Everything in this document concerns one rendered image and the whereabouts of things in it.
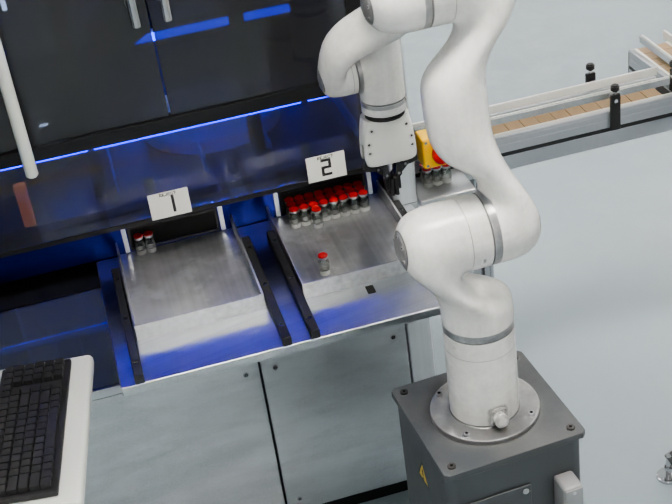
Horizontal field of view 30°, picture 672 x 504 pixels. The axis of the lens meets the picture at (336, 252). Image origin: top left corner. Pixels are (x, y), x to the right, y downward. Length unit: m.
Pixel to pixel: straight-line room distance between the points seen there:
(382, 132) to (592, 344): 1.62
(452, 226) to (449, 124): 0.16
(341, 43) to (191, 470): 1.26
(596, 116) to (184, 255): 1.01
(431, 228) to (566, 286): 2.13
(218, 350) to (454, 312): 0.57
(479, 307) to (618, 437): 1.51
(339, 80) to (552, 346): 1.75
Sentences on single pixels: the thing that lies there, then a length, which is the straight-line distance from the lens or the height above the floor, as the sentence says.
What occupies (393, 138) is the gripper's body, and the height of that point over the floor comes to 1.21.
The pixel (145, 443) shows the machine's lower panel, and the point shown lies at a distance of 2.97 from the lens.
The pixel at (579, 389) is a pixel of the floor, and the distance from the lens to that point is 3.62.
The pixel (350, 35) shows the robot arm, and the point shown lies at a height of 1.45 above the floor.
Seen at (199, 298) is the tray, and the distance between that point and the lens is 2.57.
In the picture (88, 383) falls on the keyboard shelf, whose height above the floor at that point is 0.80.
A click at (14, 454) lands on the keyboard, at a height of 0.83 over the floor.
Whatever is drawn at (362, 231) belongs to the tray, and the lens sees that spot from 2.69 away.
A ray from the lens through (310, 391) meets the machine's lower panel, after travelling 2.97.
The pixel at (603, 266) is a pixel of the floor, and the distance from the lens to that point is 4.13.
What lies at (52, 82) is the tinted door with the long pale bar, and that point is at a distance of 2.51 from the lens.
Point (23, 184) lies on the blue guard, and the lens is 2.59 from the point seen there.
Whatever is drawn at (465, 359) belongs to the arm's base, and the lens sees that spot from 2.08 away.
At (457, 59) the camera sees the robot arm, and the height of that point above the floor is 1.52.
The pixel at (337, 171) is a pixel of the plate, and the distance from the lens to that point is 2.68.
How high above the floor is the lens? 2.27
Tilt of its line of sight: 32 degrees down
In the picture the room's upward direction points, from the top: 8 degrees counter-clockwise
